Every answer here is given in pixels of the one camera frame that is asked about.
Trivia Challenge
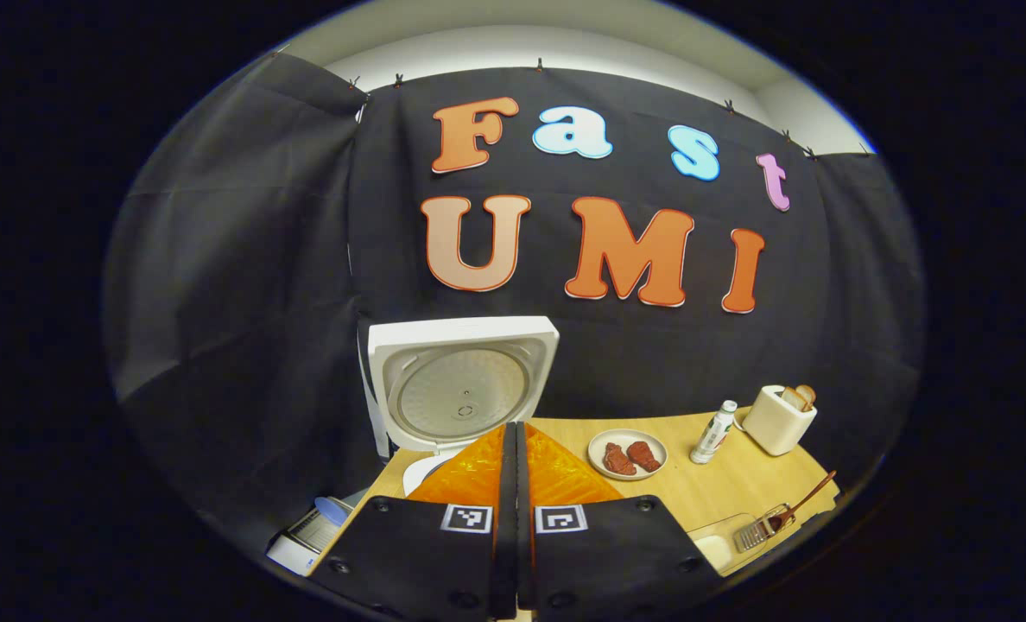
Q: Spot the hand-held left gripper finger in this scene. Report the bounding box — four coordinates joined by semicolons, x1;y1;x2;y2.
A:
517;422;725;621
310;422;518;621

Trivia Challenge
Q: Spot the white rice cooker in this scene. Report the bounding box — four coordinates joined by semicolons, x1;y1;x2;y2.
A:
359;315;561;499

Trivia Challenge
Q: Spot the clear rice container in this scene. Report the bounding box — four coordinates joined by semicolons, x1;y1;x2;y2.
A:
688;513;760;577

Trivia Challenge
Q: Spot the brown wooden spoon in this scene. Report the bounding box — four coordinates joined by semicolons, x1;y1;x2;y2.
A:
768;471;838;530

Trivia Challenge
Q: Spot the white round plate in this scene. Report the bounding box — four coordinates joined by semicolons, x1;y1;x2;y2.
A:
587;429;668;481

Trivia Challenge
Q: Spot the white drink bottle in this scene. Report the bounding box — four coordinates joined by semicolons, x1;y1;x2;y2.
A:
690;400;738;466

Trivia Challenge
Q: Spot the white ribbed device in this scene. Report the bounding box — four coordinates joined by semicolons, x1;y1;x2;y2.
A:
265;496;356;577

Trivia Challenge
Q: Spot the white toaster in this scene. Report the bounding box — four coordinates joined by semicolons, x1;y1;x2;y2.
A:
742;384;819;457

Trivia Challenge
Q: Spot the black backdrop cloth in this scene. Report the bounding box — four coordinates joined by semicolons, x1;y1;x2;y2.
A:
103;52;924;554

